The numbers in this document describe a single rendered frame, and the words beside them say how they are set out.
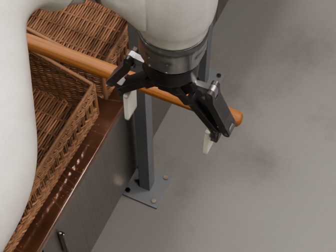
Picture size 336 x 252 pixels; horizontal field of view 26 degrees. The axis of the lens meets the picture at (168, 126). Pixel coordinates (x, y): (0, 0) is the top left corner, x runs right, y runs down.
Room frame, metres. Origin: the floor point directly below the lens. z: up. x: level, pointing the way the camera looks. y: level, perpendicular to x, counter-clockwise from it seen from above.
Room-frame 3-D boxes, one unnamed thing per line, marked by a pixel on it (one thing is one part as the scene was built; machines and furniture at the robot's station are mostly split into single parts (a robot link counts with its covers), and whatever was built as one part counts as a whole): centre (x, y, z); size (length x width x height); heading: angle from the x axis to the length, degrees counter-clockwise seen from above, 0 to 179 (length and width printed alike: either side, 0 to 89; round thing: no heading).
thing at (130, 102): (0.61, 0.06, 1.35); 0.03 x 0.01 x 0.07; 153
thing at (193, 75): (0.58, 0.00, 1.48); 0.08 x 0.07 x 0.09; 63
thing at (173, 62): (0.58, -0.01, 1.55); 0.09 x 0.09 x 0.06
